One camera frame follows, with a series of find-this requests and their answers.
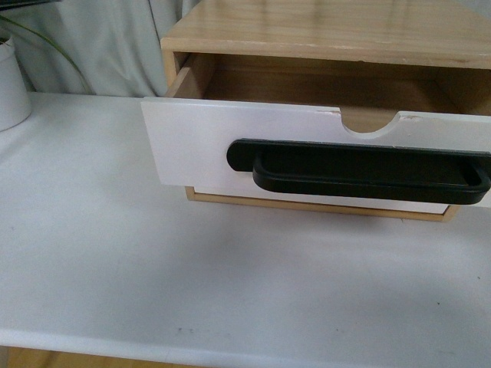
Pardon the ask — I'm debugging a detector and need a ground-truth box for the white drawer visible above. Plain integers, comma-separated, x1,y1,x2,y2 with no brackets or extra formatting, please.
141,54,490,190
193,186,450,215

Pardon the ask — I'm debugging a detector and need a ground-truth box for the black drawer handle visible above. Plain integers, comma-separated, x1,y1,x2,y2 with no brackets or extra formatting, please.
226,139,490,205

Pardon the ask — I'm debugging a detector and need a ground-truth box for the wooden drawer cabinet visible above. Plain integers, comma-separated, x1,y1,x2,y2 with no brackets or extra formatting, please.
161,1,490,221

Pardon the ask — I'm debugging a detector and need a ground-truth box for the grey curtain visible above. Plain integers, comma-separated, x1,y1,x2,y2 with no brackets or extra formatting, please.
1,1,197,97

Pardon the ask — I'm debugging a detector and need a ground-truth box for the white plant pot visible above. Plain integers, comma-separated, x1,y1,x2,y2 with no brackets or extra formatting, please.
0,32,31,131

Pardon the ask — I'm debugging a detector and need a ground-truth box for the green spider plant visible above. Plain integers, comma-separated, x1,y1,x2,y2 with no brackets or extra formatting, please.
1,15,94,94

